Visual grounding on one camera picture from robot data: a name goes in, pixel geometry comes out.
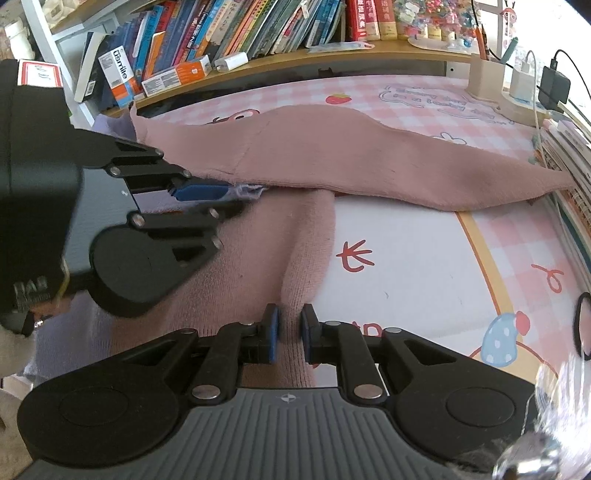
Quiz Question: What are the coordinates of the white and blue face mask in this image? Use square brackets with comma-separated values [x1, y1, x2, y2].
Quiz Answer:
[306, 40, 377, 53]

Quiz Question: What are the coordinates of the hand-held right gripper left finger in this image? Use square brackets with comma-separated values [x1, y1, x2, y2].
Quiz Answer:
[111, 304, 280, 403]

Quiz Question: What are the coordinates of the stack of notebooks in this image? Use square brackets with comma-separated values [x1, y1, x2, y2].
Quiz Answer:
[534, 115, 591, 298]

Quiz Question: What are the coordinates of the pink checked printed blanket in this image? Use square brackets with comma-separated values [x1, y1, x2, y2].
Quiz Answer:
[104, 74, 591, 384]

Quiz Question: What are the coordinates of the beige pen holder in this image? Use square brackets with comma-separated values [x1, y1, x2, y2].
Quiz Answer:
[468, 51, 507, 100]

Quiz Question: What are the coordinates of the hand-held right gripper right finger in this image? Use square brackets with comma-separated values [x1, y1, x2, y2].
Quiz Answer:
[300, 304, 467, 403]

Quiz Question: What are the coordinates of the pink and lavender sweater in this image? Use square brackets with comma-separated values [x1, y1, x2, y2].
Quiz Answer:
[34, 104, 578, 389]

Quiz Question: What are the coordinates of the tall orange and white box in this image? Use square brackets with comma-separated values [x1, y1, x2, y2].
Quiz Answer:
[98, 45, 145, 110]

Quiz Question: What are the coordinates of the colourful bead ornament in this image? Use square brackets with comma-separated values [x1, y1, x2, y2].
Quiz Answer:
[396, 0, 477, 51]

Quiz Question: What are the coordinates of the long orange and white box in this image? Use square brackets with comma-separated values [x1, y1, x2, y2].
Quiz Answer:
[141, 55, 213, 97]

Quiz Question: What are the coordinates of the black hair tie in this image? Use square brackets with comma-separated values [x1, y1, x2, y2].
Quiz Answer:
[571, 292, 591, 361]

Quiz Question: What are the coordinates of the white charger plug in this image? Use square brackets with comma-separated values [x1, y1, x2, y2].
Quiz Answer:
[216, 52, 250, 73]

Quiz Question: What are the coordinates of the white and wood bookshelf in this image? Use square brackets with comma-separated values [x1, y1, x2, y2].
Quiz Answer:
[21, 0, 509, 117]

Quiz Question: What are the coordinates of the clear plastic wrap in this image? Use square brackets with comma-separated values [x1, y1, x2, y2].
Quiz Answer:
[492, 353, 591, 480]

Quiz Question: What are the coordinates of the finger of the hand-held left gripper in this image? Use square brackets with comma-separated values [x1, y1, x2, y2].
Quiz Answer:
[127, 209, 223, 278]
[82, 130, 232, 202]

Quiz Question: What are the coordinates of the row of colourful books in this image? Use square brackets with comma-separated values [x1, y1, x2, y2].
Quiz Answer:
[74, 0, 399, 103]

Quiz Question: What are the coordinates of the black power adapter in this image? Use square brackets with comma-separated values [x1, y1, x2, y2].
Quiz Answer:
[539, 66, 573, 106]

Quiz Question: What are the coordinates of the red and white box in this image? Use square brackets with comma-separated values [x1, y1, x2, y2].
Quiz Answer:
[17, 58, 65, 89]

